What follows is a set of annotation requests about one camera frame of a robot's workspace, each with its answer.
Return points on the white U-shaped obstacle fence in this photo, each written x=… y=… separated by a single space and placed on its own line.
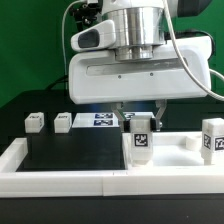
x=154 y=181

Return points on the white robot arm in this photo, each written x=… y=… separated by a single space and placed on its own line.
x=128 y=56

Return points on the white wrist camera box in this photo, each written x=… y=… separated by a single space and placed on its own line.
x=100 y=36

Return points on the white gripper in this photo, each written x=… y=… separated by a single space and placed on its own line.
x=97 y=77

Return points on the white square table top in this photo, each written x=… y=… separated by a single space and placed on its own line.
x=172 y=149

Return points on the white sheet with tags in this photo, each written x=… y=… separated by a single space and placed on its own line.
x=91 y=120

